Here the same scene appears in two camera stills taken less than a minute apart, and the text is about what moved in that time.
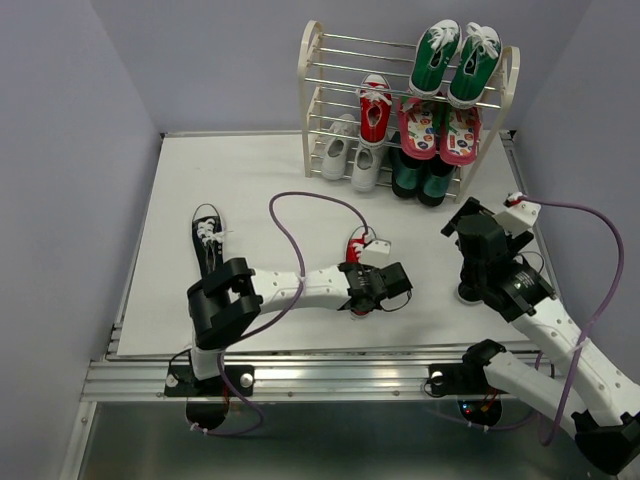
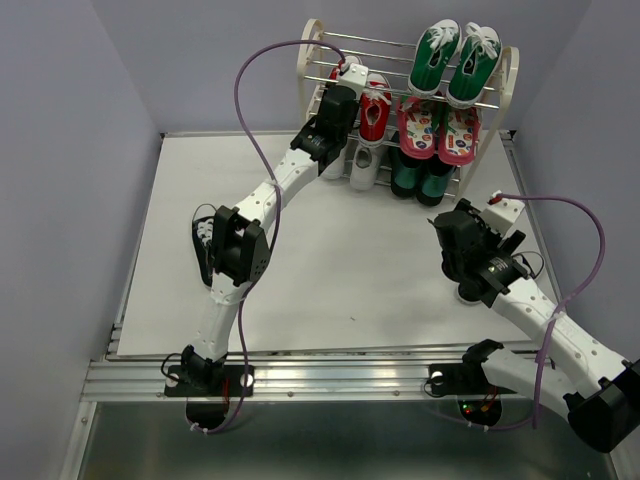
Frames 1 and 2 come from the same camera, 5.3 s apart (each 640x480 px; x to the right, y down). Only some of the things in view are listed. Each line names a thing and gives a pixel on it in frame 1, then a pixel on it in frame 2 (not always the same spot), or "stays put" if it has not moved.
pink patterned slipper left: [417, 128] stays put
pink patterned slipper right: [458, 145] stays put
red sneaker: [353, 255] -> [333, 74]
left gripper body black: [375, 306] -> [348, 126]
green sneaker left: [437, 44] stays put
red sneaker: [375, 99] stays put
